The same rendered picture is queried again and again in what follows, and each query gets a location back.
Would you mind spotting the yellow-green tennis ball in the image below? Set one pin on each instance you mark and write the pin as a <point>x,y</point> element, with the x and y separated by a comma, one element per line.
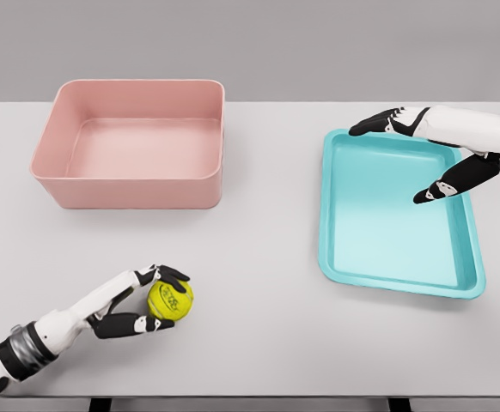
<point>172,301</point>

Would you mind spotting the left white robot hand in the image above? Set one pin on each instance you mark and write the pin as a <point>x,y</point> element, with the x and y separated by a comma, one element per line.
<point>104,296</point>

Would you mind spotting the blue rectangular tray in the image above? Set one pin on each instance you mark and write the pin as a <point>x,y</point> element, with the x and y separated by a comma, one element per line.
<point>383,240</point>

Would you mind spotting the pink rectangular basket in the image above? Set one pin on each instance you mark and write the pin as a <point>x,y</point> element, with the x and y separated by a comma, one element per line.
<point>138,150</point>

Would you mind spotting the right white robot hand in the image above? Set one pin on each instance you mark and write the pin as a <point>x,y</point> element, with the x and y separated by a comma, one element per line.
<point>460,126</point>

